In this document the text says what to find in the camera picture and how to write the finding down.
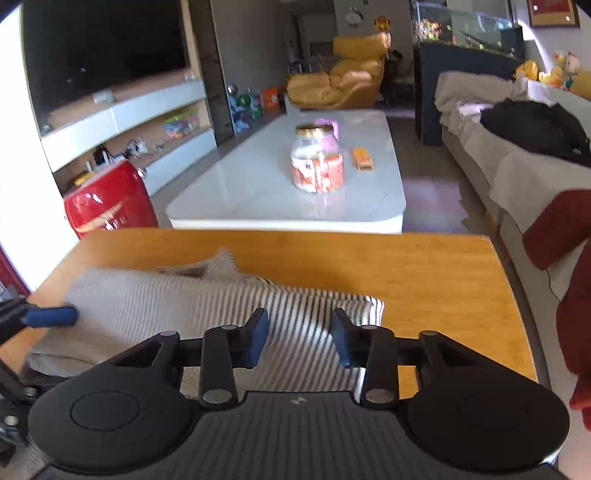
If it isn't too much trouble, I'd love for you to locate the clear jar with red label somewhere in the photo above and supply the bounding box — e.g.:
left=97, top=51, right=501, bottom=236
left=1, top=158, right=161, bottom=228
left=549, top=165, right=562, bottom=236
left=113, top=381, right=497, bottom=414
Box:
left=290, top=124, right=346, bottom=195

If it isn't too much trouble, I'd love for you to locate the dark red garment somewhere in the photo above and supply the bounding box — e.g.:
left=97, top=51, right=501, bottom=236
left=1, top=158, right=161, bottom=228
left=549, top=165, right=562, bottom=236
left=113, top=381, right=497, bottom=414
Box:
left=522, top=188, right=591, bottom=432

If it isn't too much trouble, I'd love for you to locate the black television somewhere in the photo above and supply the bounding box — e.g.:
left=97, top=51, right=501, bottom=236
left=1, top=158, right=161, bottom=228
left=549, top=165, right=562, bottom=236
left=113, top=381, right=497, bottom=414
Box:
left=21, top=0, right=191, bottom=131

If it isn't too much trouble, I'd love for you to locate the framed red picture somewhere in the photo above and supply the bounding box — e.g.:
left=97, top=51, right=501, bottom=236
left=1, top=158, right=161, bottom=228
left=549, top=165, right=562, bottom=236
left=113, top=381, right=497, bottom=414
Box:
left=526, top=0, right=581, bottom=28

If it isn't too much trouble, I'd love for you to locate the pink and yellow plush toy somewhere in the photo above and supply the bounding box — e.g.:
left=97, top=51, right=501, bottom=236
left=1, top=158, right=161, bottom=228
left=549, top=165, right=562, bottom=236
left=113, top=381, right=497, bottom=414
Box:
left=539, top=50, right=580, bottom=90

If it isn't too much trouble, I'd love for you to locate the black fish tank cabinet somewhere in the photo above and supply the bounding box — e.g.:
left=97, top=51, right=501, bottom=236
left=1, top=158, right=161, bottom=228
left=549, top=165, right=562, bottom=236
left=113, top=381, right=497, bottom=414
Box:
left=413, top=41, right=527, bottom=147

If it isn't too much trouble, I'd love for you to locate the white coffee table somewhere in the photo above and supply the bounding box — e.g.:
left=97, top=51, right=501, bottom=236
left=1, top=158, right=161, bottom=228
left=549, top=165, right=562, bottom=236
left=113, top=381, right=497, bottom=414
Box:
left=165, top=110, right=407, bottom=235

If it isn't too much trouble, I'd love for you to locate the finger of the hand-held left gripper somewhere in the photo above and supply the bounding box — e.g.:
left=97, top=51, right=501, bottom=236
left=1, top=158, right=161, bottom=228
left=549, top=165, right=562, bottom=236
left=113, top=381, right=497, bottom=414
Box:
left=0, top=357, right=40, bottom=446
left=0, top=298, right=79, bottom=344

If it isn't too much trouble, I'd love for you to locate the yellow green cushion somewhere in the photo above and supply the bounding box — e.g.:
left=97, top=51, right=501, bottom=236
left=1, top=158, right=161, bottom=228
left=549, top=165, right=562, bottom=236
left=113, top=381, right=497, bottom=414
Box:
left=570, top=69, right=591, bottom=100

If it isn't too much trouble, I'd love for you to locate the white and wood TV cabinet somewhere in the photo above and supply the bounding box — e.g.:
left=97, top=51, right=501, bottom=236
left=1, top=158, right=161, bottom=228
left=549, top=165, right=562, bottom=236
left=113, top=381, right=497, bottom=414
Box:
left=39, top=69, right=218, bottom=195

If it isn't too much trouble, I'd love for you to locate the sofa with beige cover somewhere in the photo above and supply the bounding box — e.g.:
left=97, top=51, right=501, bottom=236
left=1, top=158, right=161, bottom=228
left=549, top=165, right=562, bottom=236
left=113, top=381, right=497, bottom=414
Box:
left=436, top=71, right=591, bottom=296

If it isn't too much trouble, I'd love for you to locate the yellow armchair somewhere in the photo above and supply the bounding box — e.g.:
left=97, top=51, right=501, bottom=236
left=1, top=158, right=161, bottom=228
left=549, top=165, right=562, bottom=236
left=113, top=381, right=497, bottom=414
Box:
left=286, top=34, right=392, bottom=110

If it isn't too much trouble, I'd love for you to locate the glass fish tank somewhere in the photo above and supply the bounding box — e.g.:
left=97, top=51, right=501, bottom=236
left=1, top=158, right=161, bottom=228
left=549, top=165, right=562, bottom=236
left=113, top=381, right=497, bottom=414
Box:
left=411, top=0, right=525, bottom=58

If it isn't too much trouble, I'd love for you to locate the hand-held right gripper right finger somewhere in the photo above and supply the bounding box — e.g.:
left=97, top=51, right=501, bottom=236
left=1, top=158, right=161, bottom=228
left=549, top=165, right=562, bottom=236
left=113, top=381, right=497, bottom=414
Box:
left=331, top=308, right=485, bottom=409

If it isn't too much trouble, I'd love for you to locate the beige striped knit garment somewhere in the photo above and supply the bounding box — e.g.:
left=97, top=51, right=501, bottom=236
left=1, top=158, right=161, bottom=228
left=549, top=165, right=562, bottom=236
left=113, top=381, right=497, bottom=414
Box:
left=25, top=247, right=386, bottom=402

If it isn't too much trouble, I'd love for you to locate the red drum stool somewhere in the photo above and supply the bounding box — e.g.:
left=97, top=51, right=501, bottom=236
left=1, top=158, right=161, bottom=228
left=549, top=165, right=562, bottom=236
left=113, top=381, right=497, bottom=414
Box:
left=63, top=161, right=160, bottom=240

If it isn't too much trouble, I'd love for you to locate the clear bin of toys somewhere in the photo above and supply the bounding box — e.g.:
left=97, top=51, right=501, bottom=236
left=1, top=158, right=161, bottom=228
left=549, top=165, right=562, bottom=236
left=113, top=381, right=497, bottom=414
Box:
left=164, top=115, right=195, bottom=139

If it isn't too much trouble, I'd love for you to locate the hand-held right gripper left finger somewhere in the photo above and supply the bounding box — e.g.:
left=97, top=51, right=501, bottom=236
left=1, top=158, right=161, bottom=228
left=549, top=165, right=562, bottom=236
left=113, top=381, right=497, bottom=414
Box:
left=111, top=308, right=270, bottom=409

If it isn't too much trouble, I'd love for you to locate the small orange box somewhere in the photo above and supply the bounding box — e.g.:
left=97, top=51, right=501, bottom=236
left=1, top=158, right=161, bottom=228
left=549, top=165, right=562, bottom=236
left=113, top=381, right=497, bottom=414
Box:
left=352, top=147, right=376, bottom=172

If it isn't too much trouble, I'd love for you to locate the black jacket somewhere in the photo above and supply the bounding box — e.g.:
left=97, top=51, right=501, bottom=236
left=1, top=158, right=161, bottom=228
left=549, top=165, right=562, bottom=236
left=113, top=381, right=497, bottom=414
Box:
left=480, top=99, right=591, bottom=168

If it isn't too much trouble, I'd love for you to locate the red paper banner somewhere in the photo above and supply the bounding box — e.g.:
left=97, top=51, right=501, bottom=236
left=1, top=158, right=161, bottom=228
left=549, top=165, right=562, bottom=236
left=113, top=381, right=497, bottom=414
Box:
left=0, top=249, right=32, bottom=296

